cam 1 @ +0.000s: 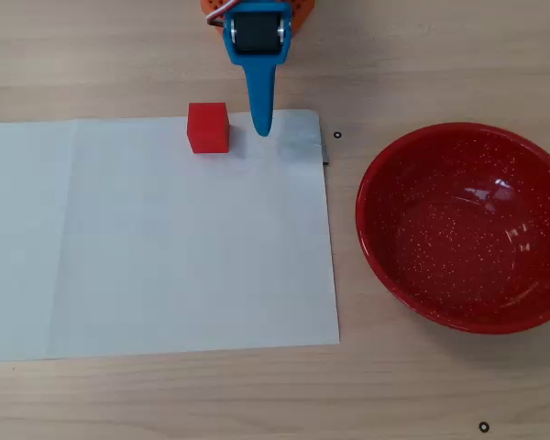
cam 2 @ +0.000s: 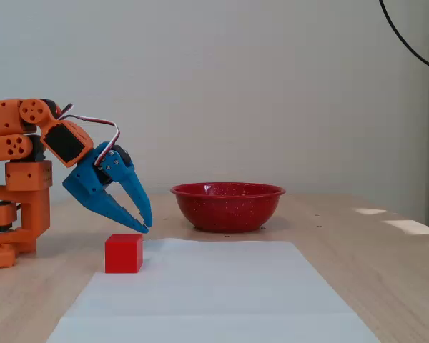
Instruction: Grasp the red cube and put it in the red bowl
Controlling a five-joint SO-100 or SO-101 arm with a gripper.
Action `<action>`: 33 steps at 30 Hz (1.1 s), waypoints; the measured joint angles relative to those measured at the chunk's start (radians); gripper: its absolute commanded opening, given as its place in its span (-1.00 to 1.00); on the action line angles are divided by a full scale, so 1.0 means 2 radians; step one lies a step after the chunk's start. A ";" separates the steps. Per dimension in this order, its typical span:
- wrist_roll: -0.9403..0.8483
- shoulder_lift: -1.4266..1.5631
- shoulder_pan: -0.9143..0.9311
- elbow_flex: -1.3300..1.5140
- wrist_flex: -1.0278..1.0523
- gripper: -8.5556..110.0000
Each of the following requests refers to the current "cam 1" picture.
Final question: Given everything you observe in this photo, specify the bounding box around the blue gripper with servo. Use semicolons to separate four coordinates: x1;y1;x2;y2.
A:
222;2;294;138

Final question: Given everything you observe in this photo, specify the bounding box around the red cube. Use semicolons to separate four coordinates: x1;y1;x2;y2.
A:
186;102;231;155

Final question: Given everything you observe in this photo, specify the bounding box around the red speckled bowl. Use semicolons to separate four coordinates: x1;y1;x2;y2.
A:
355;121;550;336

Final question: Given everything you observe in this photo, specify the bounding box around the white paper sheet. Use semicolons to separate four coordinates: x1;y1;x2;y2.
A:
0;108;342;364

